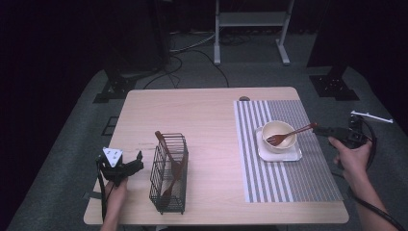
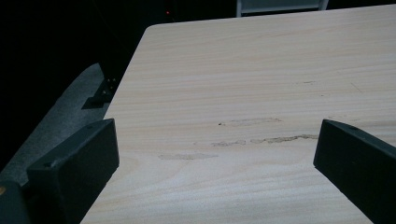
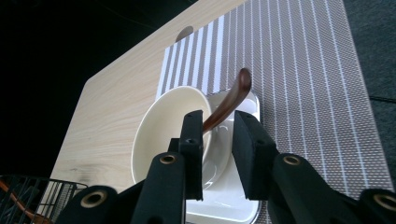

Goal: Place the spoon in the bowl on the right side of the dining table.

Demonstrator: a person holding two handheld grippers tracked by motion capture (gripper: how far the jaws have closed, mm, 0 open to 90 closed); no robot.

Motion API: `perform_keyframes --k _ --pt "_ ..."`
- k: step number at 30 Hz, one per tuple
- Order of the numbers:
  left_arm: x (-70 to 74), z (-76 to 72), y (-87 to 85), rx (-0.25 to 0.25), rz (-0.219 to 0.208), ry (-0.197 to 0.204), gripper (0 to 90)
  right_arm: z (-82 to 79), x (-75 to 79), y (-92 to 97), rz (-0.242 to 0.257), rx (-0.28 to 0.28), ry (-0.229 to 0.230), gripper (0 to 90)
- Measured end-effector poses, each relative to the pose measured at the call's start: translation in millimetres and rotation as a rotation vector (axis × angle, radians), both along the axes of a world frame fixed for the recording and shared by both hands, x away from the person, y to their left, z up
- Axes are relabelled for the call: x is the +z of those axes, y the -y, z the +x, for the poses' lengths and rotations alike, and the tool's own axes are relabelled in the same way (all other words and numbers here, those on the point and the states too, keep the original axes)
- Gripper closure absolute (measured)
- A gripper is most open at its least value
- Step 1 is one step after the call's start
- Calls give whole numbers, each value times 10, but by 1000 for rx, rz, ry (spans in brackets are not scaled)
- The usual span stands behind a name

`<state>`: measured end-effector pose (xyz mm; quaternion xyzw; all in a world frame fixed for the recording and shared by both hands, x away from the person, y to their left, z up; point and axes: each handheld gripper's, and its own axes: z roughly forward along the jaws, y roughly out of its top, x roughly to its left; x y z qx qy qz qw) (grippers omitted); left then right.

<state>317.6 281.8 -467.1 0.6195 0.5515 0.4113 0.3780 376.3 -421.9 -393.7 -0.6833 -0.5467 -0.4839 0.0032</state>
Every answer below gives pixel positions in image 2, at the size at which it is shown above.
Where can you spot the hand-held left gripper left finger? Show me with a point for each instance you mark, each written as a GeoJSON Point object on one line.
{"type": "Point", "coordinates": [73, 168]}

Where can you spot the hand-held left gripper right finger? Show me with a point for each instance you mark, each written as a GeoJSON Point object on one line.
{"type": "Point", "coordinates": [361, 165]}

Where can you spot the black metal stand foot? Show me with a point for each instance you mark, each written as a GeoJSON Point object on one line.
{"type": "Point", "coordinates": [101, 98]}

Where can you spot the white metal frame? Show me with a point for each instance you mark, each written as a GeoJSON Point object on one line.
{"type": "Point", "coordinates": [249, 11]}

